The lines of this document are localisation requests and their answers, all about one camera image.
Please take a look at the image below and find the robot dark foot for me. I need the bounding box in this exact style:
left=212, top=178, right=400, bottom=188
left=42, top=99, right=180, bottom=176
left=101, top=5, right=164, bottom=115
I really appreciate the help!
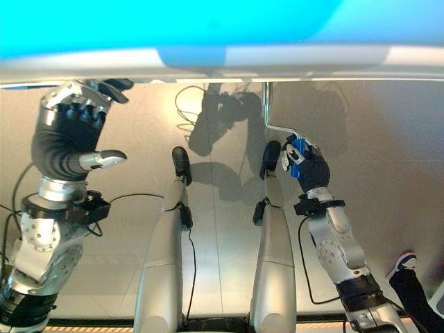
left=171, top=146, right=193, bottom=187
left=259, top=139, right=282, bottom=180

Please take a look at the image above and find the blue bed mattress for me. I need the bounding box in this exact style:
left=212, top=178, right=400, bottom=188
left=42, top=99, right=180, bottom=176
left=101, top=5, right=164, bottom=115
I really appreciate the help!
left=0, top=0, right=444, bottom=67

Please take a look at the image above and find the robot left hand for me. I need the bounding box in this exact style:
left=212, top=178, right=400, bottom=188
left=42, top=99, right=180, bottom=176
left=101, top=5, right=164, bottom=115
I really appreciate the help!
left=31, top=78, right=135, bottom=203

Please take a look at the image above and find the person's shoe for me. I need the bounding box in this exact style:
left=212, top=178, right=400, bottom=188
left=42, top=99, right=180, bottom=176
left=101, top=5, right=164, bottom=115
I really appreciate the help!
left=386, top=250, right=418, bottom=278

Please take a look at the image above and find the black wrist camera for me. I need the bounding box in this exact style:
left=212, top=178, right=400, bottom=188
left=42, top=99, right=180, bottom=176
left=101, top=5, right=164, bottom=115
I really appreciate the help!
left=74, top=189, right=112, bottom=225

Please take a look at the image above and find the robot silver leg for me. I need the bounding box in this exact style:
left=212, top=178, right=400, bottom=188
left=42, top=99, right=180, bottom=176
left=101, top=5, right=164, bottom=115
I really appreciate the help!
left=249, top=175, right=298, bottom=333
left=133, top=179, right=194, bottom=333

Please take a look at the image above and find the robot left dark foot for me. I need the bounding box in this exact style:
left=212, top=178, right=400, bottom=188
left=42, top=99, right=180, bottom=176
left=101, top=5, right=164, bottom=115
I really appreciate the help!
left=171, top=146, right=193, bottom=187

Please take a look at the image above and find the black leg cable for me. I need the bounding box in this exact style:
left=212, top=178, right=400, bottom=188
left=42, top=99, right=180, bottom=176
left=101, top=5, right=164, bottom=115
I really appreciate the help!
left=185, top=228, right=198, bottom=322

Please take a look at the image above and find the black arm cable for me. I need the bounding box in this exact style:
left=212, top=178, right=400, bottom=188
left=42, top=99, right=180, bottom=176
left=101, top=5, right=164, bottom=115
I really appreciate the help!
left=0, top=162, right=36, bottom=266
left=298, top=214, right=343, bottom=306

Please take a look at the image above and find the white bed frame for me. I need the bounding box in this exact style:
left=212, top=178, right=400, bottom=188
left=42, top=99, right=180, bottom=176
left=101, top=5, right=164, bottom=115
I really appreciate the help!
left=0, top=44, right=444, bottom=85

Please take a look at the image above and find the robot left silver leg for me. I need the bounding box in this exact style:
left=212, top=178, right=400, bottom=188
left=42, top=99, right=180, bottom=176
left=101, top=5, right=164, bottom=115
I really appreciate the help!
left=133, top=179, right=194, bottom=333

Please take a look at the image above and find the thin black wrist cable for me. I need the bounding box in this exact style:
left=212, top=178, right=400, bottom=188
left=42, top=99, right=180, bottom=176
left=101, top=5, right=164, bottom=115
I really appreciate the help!
left=109, top=192, right=165, bottom=204

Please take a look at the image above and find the robot right dark foot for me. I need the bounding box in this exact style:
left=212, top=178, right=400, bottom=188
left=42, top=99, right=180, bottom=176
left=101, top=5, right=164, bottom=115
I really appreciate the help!
left=259, top=139, right=282, bottom=180

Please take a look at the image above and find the robot right silver leg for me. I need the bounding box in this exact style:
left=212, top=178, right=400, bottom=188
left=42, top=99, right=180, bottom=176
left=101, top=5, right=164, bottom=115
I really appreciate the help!
left=249, top=175, right=298, bottom=333

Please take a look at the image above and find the person's leg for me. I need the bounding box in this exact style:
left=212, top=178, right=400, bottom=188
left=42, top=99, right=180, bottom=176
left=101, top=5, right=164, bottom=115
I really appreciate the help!
left=388, top=266, right=444, bottom=333

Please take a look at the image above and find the silver crank with blue grip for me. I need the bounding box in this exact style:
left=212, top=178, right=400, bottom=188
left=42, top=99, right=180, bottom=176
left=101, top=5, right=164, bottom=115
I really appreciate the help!
left=262, top=81, right=311, bottom=178

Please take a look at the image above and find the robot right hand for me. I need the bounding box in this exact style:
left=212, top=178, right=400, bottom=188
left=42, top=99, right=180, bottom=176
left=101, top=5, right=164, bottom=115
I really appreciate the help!
left=280, top=135, right=334, bottom=201

